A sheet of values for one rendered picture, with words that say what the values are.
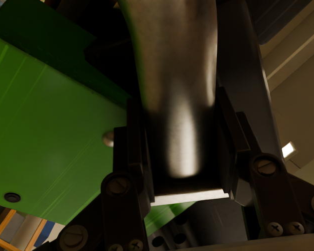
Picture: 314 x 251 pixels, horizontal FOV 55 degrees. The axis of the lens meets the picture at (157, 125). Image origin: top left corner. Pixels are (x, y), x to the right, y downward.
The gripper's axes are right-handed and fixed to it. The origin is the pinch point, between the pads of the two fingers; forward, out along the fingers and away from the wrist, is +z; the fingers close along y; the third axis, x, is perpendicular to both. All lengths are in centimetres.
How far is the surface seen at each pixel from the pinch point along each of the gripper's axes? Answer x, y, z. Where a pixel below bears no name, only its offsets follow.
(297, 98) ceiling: -415, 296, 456
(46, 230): -512, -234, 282
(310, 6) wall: -373, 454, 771
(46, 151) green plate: -2.2, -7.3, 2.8
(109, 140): -1.6, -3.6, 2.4
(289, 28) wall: -425, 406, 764
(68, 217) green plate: -8.8, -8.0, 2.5
